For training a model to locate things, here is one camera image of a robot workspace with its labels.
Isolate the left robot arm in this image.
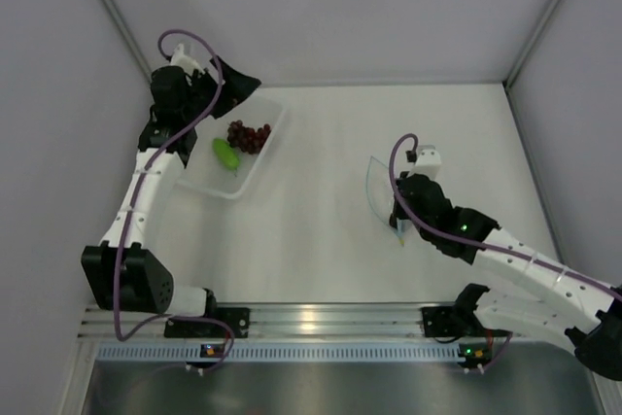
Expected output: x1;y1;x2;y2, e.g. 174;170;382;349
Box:
81;58;261;337

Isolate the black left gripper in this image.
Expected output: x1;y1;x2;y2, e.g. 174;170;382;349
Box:
182;56;260;125

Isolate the fake green vegetable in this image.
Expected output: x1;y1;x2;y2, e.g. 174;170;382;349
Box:
212;138;241;173

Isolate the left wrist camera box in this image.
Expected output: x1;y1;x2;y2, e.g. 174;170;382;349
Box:
169;43;205;76

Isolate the aluminium mounting rail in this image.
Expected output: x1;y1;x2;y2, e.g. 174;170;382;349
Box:
77;301;606;338

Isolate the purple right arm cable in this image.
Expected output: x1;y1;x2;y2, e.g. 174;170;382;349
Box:
390;132;622;372

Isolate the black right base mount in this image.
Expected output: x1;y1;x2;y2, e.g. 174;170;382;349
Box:
421;305;474;338

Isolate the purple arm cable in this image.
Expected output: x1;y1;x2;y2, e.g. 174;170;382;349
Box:
115;29;234;372
390;132;622;372

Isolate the fake purple grape bunch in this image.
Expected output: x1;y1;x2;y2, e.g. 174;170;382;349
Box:
226;121;272;155

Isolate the white perforated plastic basket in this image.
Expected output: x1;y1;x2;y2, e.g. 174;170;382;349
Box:
178;96;286;200

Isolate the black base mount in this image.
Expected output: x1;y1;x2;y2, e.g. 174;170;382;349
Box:
421;305;474;338
164;306;251;339

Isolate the clear zip top bag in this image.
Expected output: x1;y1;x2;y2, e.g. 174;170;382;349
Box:
364;156;405;247

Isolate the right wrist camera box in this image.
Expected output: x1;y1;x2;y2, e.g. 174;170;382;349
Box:
408;145;442;181

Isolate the slotted grey cable duct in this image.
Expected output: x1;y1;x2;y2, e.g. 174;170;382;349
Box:
97;341;472;363

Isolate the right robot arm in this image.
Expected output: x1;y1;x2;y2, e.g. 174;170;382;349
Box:
390;173;621;381

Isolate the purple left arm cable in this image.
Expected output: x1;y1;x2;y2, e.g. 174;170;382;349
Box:
115;29;234;372

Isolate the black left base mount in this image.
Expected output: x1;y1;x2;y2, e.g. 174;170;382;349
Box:
164;306;251;339

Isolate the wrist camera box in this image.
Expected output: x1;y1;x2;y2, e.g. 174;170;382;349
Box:
408;145;442;181
169;43;205;76

